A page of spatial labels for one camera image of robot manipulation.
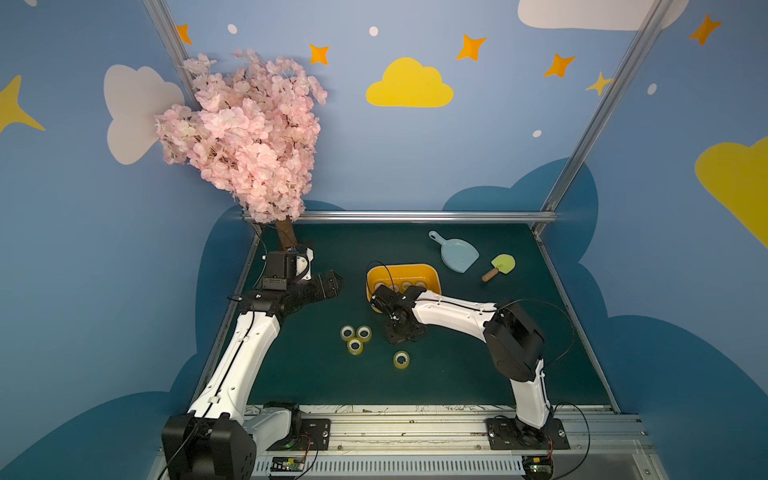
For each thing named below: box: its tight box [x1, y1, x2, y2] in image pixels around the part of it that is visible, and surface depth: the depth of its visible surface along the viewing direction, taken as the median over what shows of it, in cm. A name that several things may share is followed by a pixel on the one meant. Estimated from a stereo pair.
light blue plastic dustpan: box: [428, 230, 480, 274], surface depth 116 cm
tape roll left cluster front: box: [347, 338, 364, 356], surface depth 90 cm
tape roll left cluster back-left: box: [340, 324, 355, 342], surface depth 93 cm
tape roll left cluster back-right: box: [356, 324, 373, 343], surface depth 93 cm
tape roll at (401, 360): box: [393, 350, 411, 370], surface depth 88 cm
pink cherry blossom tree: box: [155, 48, 328, 249], surface depth 70 cm
